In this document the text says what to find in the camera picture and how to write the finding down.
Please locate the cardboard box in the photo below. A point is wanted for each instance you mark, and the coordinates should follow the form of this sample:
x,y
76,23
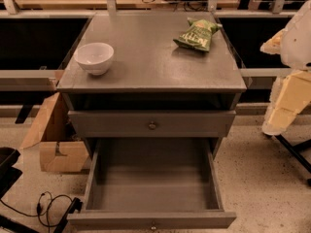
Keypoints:
x,y
52,132

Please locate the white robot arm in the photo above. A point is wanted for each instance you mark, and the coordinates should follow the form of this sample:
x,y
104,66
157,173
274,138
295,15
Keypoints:
x,y
296,42

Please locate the closed grey top drawer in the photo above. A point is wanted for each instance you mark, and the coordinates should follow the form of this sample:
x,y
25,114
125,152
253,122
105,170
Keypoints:
x,y
96,124

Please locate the grey drawer cabinet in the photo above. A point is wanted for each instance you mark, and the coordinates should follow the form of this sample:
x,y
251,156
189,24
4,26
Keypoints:
x,y
150,72

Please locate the black bin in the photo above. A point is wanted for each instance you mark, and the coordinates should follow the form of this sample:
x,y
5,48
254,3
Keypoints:
x,y
8,173

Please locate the open grey middle drawer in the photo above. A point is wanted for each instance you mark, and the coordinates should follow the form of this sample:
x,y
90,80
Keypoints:
x,y
152,183

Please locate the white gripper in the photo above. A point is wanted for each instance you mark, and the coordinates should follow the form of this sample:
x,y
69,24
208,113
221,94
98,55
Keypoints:
x,y
297,44

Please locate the green jalapeno chip bag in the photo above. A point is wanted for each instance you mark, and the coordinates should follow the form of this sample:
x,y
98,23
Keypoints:
x,y
199,34

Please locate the white ceramic bowl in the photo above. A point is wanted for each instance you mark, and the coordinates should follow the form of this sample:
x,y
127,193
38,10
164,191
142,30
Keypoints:
x,y
95,58

